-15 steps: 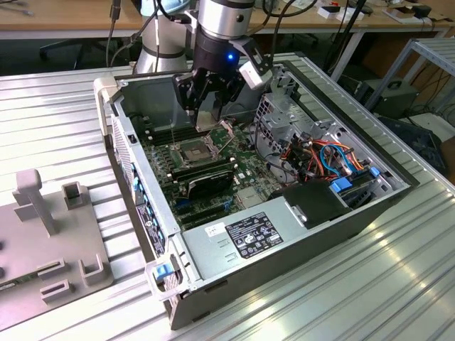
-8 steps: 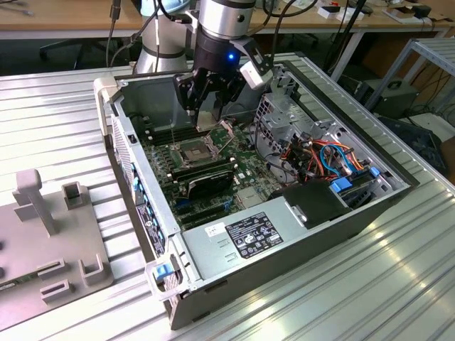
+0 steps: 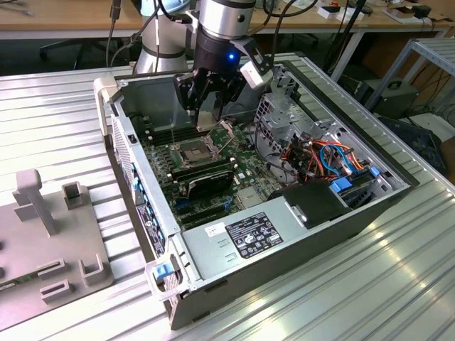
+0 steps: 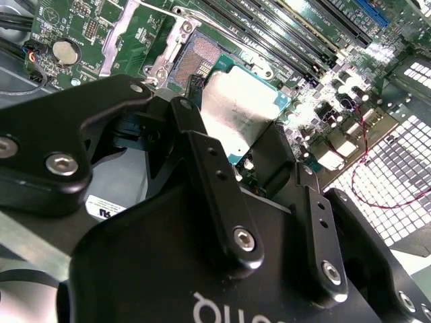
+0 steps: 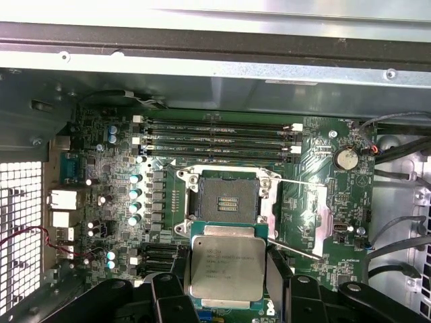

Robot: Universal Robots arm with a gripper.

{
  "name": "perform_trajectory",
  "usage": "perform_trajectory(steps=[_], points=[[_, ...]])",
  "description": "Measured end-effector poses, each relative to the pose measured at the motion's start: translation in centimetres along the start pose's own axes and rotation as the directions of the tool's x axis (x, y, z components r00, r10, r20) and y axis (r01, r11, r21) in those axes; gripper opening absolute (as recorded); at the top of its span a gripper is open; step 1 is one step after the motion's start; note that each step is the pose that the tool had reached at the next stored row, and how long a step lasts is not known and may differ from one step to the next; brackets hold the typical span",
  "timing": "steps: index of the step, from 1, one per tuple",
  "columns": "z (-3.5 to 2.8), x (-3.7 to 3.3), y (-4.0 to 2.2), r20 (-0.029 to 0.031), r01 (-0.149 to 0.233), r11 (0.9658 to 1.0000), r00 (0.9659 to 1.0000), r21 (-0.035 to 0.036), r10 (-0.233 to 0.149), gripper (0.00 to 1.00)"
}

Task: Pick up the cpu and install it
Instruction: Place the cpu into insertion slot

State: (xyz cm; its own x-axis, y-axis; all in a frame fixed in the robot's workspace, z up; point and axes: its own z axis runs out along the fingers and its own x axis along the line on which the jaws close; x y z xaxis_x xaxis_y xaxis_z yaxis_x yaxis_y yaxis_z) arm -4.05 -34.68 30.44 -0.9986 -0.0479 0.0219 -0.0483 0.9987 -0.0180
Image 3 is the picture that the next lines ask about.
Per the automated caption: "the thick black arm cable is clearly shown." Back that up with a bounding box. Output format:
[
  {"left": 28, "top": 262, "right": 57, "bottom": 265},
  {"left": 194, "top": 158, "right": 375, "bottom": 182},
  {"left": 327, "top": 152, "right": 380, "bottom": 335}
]
[{"left": 262, "top": 0, "right": 319, "bottom": 58}]

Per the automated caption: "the blue flat wire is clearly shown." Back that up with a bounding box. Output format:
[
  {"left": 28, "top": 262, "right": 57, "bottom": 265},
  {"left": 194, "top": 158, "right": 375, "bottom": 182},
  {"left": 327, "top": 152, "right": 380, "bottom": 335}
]
[{"left": 328, "top": 141, "right": 360, "bottom": 175}]

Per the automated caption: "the black expansion slot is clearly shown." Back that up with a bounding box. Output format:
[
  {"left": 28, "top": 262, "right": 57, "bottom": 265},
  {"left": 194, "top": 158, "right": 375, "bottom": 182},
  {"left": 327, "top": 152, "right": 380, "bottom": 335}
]
[
  {"left": 180, "top": 211, "right": 231, "bottom": 226},
  {"left": 174, "top": 202, "right": 229, "bottom": 217}
]

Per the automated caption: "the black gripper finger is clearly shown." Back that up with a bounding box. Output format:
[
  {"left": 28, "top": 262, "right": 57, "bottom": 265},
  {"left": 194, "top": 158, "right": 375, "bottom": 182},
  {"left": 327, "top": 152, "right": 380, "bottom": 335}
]
[
  {"left": 173, "top": 72, "right": 206, "bottom": 126},
  {"left": 209, "top": 70, "right": 247, "bottom": 121}
]

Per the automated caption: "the silver drive cage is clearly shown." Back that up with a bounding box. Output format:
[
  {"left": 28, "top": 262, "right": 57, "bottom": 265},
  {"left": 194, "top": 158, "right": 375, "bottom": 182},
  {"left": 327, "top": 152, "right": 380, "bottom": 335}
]
[{"left": 252, "top": 63, "right": 351, "bottom": 168}]

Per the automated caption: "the orange red wire bundle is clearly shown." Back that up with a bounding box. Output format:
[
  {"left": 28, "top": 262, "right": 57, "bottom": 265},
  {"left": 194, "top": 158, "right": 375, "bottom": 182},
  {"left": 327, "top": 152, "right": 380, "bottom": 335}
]
[{"left": 280, "top": 140, "right": 323, "bottom": 180}]

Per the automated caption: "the dark plastic crate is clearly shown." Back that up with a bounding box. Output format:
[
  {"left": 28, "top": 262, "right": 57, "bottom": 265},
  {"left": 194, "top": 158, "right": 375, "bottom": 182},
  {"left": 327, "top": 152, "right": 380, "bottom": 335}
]
[{"left": 376, "top": 115, "right": 447, "bottom": 175}]

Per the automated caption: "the silver chipset heat sink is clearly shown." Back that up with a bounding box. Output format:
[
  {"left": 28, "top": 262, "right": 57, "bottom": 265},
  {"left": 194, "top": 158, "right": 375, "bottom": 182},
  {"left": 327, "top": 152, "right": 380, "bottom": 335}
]
[{"left": 236, "top": 187, "right": 266, "bottom": 210}]

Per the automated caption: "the black RAM slot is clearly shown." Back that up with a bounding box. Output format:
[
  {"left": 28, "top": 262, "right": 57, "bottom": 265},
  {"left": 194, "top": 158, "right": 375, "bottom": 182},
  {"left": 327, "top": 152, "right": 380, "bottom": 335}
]
[
  {"left": 170, "top": 162, "right": 238, "bottom": 181},
  {"left": 168, "top": 158, "right": 238, "bottom": 177},
  {"left": 144, "top": 119, "right": 200, "bottom": 136},
  {"left": 147, "top": 126, "right": 210, "bottom": 144}
]

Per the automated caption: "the black graphics card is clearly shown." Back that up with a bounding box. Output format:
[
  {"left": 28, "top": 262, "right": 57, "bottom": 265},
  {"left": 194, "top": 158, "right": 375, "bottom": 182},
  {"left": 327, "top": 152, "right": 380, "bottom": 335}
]
[{"left": 184, "top": 167, "right": 236, "bottom": 200}]

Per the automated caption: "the grey metal shelf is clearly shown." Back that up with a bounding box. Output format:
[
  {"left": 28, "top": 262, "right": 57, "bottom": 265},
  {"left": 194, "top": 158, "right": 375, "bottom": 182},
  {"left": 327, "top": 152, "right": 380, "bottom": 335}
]
[{"left": 362, "top": 37, "right": 455, "bottom": 114}]

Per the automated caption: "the thin black hanging cable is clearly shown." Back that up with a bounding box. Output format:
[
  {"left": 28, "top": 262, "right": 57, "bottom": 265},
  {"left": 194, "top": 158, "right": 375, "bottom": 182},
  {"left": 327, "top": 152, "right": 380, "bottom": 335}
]
[{"left": 105, "top": 0, "right": 125, "bottom": 68}]

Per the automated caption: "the green RAM stick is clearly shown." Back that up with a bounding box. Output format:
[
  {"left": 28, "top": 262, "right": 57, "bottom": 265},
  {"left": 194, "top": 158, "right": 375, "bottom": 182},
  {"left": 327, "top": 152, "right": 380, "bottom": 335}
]
[{"left": 0, "top": 273, "right": 38, "bottom": 294}]

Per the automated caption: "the silver power supply unit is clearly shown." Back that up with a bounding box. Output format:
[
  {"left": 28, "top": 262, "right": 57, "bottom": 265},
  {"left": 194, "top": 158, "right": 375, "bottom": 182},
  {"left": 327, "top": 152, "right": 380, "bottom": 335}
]
[{"left": 181, "top": 196, "right": 311, "bottom": 282}]

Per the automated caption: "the green motherboard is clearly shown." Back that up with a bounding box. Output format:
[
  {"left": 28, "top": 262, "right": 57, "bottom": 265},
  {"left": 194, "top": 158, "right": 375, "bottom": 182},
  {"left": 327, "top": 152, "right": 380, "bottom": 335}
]
[{"left": 136, "top": 115, "right": 285, "bottom": 230}]

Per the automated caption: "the small white box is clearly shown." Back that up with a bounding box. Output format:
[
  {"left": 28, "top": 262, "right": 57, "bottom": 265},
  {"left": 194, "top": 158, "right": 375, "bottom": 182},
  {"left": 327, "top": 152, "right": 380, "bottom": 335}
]
[{"left": 317, "top": 5, "right": 341, "bottom": 21}]

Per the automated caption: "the blue case latch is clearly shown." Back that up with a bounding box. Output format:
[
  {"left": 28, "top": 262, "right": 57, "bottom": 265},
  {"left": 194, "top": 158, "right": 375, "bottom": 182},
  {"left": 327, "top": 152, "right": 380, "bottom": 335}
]
[{"left": 151, "top": 263, "right": 172, "bottom": 282}]

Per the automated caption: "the grey parts rack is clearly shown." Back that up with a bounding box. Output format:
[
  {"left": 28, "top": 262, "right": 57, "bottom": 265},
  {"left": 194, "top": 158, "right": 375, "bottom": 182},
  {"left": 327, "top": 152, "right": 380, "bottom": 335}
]
[{"left": 0, "top": 169, "right": 115, "bottom": 333}]

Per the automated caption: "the grey open PC case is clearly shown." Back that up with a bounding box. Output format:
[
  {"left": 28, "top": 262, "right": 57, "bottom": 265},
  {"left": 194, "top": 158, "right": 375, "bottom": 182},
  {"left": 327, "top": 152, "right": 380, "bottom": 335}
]
[{"left": 92, "top": 53, "right": 421, "bottom": 331}]

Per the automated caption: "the light blue wire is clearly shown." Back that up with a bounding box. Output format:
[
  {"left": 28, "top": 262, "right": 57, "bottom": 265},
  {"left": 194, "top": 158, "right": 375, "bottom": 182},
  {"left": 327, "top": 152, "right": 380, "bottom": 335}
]
[{"left": 318, "top": 144, "right": 344, "bottom": 178}]

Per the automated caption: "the metal socket cover frame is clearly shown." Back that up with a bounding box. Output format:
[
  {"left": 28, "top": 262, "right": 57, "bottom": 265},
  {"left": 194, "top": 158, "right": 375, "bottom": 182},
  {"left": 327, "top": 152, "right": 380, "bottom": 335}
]
[{"left": 208, "top": 119, "right": 238, "bottom": 157}]

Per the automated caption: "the hard disk in blue carrier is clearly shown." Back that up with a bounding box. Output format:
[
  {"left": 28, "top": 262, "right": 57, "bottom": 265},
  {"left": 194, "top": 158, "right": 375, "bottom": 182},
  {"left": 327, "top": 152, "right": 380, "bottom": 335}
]
[{"left": 328, "top": 166, "right": 383, "bottom": 211}]

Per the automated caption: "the black equipment box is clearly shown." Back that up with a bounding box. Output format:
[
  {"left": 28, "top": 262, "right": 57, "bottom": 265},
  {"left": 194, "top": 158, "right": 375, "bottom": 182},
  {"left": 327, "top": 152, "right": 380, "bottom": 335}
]
[{"left": 357, "top": 78, "right": 420, "bottom": 120}]

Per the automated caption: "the CPU socket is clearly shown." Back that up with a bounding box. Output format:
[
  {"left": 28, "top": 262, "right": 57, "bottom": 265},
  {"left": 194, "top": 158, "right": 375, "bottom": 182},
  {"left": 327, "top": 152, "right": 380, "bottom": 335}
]
[{"left": 172, "top": 138, "right": 223, "bottom": 168}]

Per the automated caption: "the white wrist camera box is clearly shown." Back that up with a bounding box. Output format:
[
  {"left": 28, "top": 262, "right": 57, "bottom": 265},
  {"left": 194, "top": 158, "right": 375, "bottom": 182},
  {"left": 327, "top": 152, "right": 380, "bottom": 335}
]
[{"left": 230, "top": 37, "right": 275, "bottom": 90}]

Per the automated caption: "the black plastic drive cover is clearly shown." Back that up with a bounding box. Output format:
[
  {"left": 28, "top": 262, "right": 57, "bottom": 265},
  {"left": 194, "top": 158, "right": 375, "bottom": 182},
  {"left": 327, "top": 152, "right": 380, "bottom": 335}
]
[{"left": 268, "top": 178, "right": 353, "bottom": 231}]

